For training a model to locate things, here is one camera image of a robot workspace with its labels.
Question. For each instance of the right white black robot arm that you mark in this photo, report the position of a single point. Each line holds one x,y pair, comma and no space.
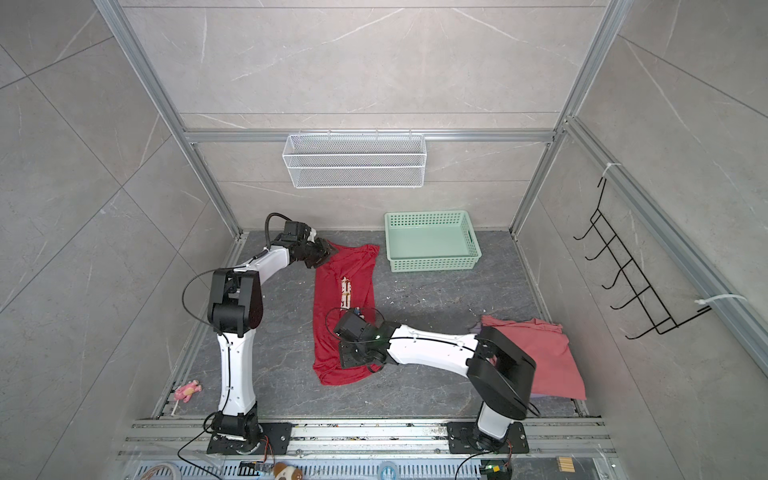
500,371

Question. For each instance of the white wire mesh shelf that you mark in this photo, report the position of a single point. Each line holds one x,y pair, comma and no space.
326,161

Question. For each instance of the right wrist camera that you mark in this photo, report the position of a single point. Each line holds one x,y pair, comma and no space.
352,327

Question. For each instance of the small pink toy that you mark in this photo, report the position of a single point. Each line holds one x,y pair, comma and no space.
185,392

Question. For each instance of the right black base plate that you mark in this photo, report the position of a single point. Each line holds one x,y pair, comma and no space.
465,437

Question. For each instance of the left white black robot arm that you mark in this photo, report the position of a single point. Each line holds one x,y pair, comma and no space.
235,311

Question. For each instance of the brown white round object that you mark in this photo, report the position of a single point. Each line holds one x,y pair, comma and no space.
283,471

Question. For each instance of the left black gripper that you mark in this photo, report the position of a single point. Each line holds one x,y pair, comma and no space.
324,251

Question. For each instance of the red t shirt with print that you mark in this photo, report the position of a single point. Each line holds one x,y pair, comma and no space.
342,284

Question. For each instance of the lavender folded t shirt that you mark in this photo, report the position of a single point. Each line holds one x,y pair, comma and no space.
534,396

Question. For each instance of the aluminium rail base frame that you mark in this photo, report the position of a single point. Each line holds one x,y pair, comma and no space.
560,448

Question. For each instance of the green plastic basket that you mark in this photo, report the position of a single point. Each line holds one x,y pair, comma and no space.
430,241

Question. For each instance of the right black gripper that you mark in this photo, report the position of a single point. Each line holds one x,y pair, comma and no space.
346,359

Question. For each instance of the pink folded t shirt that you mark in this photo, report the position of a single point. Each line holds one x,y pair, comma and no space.
556,370

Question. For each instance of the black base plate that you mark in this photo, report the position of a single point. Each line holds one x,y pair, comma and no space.
465,437
271,438

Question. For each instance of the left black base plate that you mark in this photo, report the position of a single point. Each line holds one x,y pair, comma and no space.
271,438

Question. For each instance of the black wire hook rack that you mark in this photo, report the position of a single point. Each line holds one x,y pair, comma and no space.
629,272

